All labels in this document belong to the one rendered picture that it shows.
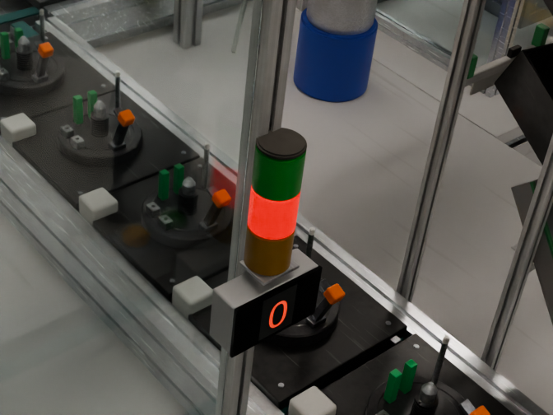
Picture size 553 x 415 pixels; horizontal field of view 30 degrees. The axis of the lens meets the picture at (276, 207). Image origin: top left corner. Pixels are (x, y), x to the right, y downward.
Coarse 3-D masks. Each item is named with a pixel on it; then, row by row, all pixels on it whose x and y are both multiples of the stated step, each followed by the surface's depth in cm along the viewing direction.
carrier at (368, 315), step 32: (320, 256) 156; (352, 288) 151; (320, 320) 141; (352, 320) 146; (384, 320) 146; (256, 352) 139; (288, 352) 139; (320, 352) 140; (352, 352) 141; (256, 384) 136; (288, 384) 135; (320, 384) 138
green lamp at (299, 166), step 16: (256, 160) 100; (272, 160) 99; (288, 160) 99; (304, 160) 101; (256, 176) 101; (272, 176) 100; (288, 176) 100; (256, 192) 102; (272, 192) 101; (288, 192) 101
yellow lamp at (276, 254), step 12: (252, 240) 106; (264, 240) 105; (276, 240) 105; (288, 240) 106; (252, 252) 107; (264, 252) 106; (276, 252) 106; (288, 252) 107; (252, 264) 108; (264, 264) 107; (276, 264) 107; (288, 264) 109
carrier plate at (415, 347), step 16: (416, 336) 144; (384, 352) 141; (400, 352) 142; (416, 352) 142; (432, 352) 142; (368, 368) 139; (384, 368) 139; (400, 368) 139; (416, 368) 140; (432, 368) 140; (448, 368) 140; (336, 384) 136; (352, 384) 136; (368, 384) 136; (448, 384) 138; (464, 384) 138; (336, 400) 134; (352, 400) 134; (368, 400) 134; (480, 400) 136; (496, 400) 136
